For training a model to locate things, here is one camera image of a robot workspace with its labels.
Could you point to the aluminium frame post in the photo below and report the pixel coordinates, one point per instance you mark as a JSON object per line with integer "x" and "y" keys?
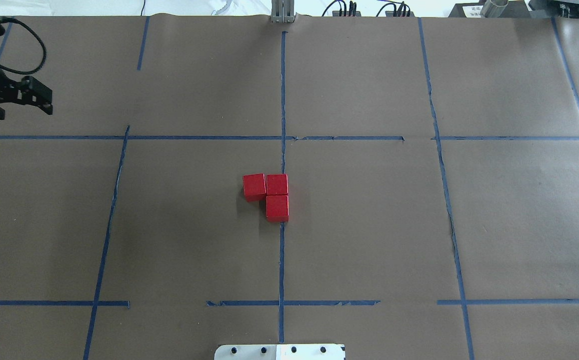
{"x": 283, "y": 11}

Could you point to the small metal cup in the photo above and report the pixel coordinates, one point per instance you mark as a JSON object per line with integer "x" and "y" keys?
{"x": 493, "y": 8}

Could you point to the red block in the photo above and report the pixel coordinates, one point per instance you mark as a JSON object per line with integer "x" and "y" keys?
{"x": 277, "y": 208}
{"x": 277, "y": 184}
{"x": 254, "y": 187}

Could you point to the white mounting plate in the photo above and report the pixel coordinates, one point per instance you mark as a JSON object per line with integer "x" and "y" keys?
{"x": 300, "y": 351}

